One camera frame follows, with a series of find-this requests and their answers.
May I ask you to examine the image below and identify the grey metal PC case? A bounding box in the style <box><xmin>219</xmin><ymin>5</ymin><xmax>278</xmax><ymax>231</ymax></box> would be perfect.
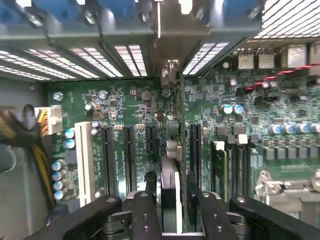
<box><xmin>0</xmin><ymin>0</ymin><xmax>320</xmax><ymax>240</ymax></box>

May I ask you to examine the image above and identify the silver USB port block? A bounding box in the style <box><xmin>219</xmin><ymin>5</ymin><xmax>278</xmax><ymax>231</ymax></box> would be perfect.
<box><xmin>257</xmin><ymin>48</ymin><xmax>276</xmax><ymax>70</ymax></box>
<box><xmin>237</xmin><ymin>48</ymin><xmax>256</xmax><ymax>70</ymax></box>

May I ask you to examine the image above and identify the blue top capacitor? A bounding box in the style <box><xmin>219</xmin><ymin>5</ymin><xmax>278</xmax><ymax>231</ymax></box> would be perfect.
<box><xmin>232</xmin><ymin>104</ymin><xmax>245</xmax><ymax>116</ymax></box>
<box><xmin>221</xmin><ymin>104</ymin><xmax>234</xmax><ymax>116</ymax></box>

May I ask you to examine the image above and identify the metal CPU socket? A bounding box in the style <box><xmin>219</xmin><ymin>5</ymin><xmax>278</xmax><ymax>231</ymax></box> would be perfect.
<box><xmin>253</xmin><ymin>169</ymin><xmax>320</xmax><ymax>221</ymax></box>

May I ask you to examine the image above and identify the green motherboard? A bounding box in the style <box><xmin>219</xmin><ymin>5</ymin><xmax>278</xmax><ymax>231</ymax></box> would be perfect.
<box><xmin>44</xmin><ymin>41</ymin><xmax>320</xmax><ymax>227</ymax></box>

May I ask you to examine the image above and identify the blue black expansion slot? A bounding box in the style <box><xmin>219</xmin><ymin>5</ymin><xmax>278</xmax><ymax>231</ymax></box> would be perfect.
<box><xmin>188</xmin><ymin>122</ymin><xmax>202</xmax><ymax>176</ymax></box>

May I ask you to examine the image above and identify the white power connector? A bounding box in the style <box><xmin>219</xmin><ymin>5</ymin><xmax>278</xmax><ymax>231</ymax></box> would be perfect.
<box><xmin>33</xmin><ymin>105</ymin><xmax>63</xmax><ymax>136</ymax></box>

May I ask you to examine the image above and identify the red black twisted wire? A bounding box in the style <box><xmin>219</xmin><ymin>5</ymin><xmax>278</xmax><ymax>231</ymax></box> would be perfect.
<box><xmin>245</xmin><ymin>63</ymin><xmax>320</xmax><ymax>92</ymax></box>

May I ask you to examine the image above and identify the long black expansion slot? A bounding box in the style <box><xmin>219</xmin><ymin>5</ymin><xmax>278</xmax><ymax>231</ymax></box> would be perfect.
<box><xmin>100</xmin><ymin>124</ymin><xmax>116</xmax><ymax>196</ymax></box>
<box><xmin>122</xmin><ymin>125</ymin><xmax>138</xmax><ymax>194</ymax></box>

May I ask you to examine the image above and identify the yellow black power cable bundle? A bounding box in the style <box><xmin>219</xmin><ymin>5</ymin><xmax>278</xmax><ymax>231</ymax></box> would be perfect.
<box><xmin>0</xmin><ymin>104</ymin><xmax>56</xmax><ymax>211</ymax></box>

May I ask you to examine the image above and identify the short black expansion slot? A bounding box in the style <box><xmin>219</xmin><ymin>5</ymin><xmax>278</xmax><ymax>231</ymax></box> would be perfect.
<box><xmin>145</xmin><ymin>124</ymin><xmax>158</xmax><ymax>155</ymax></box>

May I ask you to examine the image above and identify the white PCI expansion slot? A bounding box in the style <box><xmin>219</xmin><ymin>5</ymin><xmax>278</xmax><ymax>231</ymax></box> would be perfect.
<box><xmin>74</xmin><ymin>121</ymin><xmax>96</xmax><ymax>208</ymax></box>

